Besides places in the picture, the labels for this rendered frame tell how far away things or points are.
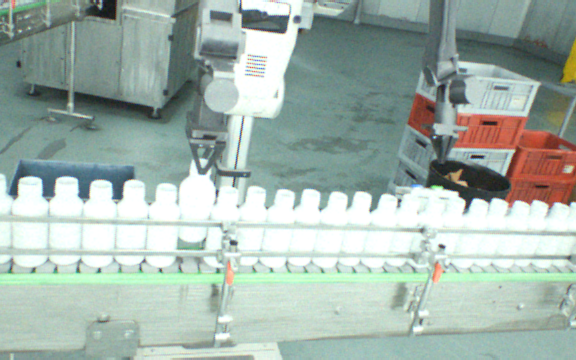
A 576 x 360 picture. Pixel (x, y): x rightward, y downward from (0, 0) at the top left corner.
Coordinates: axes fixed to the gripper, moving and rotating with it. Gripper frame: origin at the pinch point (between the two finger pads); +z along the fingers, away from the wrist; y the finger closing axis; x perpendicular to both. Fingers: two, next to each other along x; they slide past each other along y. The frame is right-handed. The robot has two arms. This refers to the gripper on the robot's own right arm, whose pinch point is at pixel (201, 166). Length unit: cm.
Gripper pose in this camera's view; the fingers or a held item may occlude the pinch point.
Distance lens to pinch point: 106.3
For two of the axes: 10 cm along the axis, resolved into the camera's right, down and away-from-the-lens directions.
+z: -1.8, 9.0, 4.0
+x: 9.5, 0.5, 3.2
